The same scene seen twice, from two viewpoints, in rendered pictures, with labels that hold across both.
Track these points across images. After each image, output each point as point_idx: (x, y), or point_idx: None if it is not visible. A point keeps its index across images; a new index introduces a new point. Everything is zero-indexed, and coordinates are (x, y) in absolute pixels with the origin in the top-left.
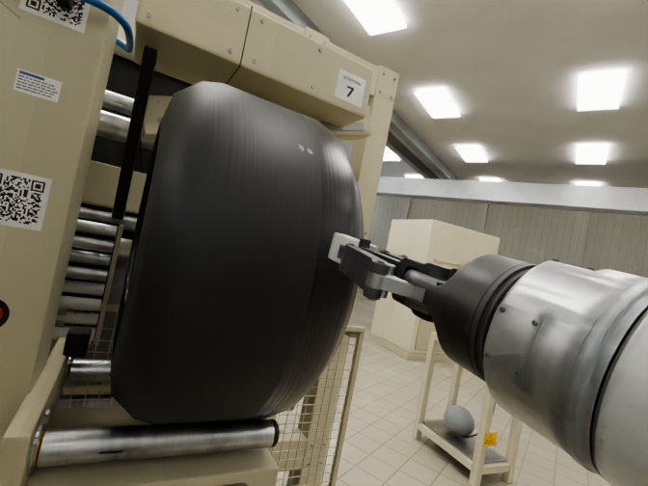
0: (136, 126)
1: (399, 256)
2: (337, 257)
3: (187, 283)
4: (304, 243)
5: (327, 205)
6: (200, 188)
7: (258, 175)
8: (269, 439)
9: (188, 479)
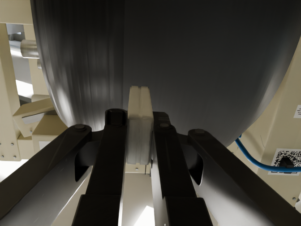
0: None
1: (91, 169)
2: (168, 115)
3: (285, 6)
4: (144, 69)
5: None
6: (257, 102)
7: (197, 123)
8: None
9: None
